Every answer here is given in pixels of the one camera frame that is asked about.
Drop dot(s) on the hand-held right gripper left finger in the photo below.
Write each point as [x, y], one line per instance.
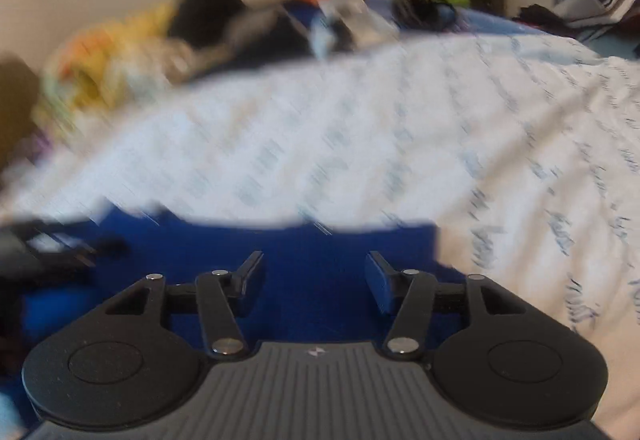
[252, 280]

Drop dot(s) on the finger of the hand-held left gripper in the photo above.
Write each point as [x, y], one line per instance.
[95, 247]

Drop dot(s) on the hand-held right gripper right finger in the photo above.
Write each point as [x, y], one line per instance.
[379, 285]

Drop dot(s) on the blue beaded sweater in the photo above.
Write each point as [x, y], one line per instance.
[310, 270]

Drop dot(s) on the dark clothes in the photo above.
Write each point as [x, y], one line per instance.
[270, 40]

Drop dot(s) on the purple cloth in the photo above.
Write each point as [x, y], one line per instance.
[35, 147]

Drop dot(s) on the white script-printed bed sheet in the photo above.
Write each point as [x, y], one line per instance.
[400, 135]

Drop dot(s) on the brown furniture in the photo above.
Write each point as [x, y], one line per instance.
[17, 105]

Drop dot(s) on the yellow floral quilt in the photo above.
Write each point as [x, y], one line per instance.
[95, 70]

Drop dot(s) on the white cloth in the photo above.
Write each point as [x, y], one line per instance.
[160, 60]

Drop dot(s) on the clear plastic packets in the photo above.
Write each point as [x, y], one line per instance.
[350, 20]

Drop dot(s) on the black fuzzy earmuffs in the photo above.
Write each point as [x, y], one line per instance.
[425, 12]

